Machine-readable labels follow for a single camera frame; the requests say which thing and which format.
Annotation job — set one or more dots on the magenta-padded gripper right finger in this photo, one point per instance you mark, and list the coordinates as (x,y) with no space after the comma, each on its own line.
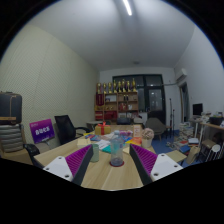
(163,166)

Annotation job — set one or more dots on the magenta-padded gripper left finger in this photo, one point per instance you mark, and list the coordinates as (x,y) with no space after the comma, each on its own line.
(58,166)

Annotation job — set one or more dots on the clear plastic water bottle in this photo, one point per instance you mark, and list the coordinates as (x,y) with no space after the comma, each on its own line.
(117,150)

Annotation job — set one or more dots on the small wooden side table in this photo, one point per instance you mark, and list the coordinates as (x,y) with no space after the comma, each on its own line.
(176,155)

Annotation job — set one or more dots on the black office chair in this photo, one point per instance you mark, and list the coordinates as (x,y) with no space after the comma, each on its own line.
(65,128)
(32,153)

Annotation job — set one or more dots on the beige cardboard box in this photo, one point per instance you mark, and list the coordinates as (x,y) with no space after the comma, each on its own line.
(83,142)

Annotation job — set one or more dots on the potted pink flower plant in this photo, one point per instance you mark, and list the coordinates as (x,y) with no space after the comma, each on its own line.
(147,134)

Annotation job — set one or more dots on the pale green cup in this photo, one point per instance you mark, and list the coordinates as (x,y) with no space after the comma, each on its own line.
(95,153)

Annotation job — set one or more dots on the purple sign board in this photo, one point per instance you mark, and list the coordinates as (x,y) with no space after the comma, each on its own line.
(41,130)

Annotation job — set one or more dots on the grey armchair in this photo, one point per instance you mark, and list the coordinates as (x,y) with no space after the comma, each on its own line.
(155,126)

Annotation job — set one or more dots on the orange standing card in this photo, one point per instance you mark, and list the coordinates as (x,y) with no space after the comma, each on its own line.
(137,130)

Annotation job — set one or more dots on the white book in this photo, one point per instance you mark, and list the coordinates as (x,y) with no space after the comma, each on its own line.
(102,143)

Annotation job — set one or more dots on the teal book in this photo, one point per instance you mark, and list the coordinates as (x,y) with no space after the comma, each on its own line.
(106,149)

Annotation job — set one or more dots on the silver ribbed suitcase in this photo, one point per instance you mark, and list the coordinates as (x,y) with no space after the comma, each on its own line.
(11,138)

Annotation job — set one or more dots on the white round stool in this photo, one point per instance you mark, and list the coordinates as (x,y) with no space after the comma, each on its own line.
(215,147)

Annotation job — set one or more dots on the yellow gift box red ribbon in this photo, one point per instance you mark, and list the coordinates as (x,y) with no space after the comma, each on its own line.
(102,129)

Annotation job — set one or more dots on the cluttered wooden side desk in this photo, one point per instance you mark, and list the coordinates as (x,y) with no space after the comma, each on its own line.
(213,126)

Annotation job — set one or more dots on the black computer monitor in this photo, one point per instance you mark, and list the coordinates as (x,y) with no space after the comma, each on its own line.
(197,109)

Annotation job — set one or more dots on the dark framed glass door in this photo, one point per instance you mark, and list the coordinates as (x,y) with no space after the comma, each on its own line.
(155,96)

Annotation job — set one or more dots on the dark suitcase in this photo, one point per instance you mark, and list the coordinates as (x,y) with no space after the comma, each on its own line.
(10,107)

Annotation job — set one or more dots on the wooden shelf unit with trophies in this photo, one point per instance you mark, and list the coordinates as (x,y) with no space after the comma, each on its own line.
(116,105)

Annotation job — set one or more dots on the white air conditioner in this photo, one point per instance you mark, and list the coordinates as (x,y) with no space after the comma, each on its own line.
(181,75)

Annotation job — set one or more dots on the ceiling tube light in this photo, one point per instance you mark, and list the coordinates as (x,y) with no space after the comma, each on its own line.
(127,7)

